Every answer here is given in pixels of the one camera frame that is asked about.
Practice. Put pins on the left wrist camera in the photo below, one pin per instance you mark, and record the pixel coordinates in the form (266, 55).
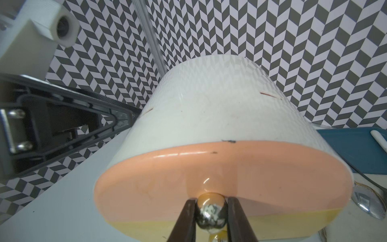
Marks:
(31, 31)

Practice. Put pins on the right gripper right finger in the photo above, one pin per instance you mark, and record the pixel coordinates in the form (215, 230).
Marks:
(238, 226)

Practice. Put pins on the white handled utensil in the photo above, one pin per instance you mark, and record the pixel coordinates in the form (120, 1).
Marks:
(379, 139)

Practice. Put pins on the spoon on cloth left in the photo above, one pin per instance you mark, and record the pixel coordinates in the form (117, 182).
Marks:
(368, 199)

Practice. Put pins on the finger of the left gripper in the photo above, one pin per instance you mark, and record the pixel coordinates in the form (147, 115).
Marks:
(42, 122)

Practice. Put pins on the white drawer cabinet shell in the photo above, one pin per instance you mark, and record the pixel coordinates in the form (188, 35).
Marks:
(217, 98)

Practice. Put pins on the yellow drawer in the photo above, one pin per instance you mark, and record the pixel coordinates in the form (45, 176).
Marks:
(268, 227)

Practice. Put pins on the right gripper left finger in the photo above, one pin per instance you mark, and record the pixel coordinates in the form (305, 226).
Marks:
(185, 227)

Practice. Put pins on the orange top drawer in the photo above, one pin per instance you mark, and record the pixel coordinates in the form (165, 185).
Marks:
(267, 178)

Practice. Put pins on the teal tray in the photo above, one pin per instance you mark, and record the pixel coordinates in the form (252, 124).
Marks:
(359, 147)

